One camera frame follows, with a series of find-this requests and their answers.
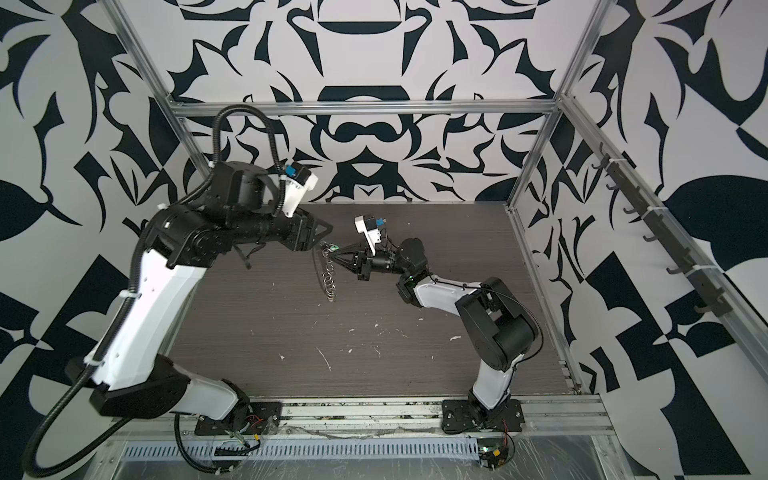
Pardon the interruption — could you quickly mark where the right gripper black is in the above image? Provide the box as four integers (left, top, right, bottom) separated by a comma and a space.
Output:
334, 243, 414, 288

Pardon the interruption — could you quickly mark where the metal keyring chain loop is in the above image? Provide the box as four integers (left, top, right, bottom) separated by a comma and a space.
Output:
316, 239, 340, 302

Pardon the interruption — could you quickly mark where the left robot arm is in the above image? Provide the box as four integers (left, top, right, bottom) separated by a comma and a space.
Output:
80, 162, 323, 423

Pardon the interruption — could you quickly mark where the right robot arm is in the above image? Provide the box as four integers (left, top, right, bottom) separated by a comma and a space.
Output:
329, 238, 541, 429

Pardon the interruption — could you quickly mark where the small circuit board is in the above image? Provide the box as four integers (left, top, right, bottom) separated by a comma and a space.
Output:
477, 436, 516, 470

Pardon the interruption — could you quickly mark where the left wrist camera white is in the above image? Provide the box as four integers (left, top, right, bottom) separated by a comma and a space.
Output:
279, 162, 318, 218

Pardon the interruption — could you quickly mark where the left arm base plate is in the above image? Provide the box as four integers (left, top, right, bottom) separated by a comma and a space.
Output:
194, 401, 283, 436

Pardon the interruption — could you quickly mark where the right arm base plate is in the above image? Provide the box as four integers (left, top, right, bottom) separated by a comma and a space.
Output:
440, 398, 525, 435

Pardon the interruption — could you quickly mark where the white slotted cable duct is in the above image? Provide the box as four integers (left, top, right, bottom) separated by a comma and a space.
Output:
119, 437, 481, 462

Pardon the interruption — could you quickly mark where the wall hook rail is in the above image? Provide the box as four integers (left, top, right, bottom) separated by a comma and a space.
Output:
594, 144, 734, 317

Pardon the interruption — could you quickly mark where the left corrugated black cable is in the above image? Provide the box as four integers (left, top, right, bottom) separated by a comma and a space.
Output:
22, 103, 289, 479

